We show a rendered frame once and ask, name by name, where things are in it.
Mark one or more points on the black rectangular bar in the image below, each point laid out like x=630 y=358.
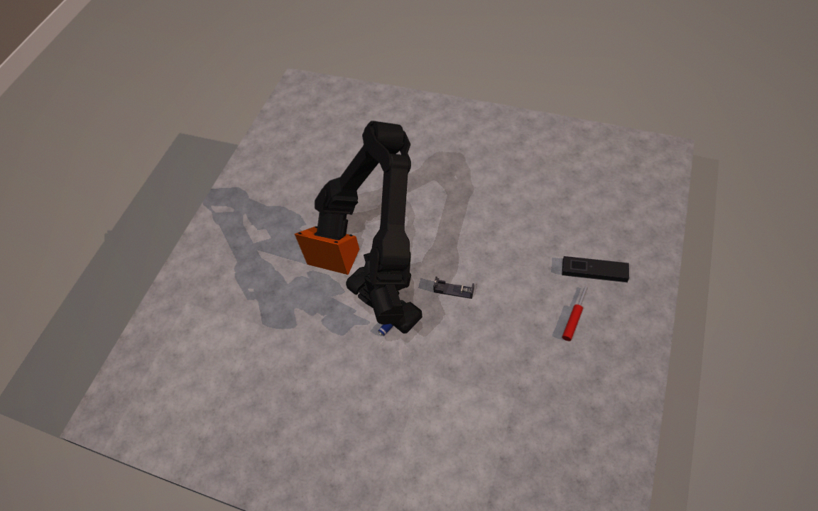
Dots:
x=595 y=269

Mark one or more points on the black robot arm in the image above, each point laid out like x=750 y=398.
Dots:
x=387 y=267

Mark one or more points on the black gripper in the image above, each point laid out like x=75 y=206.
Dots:
x=412 y=314

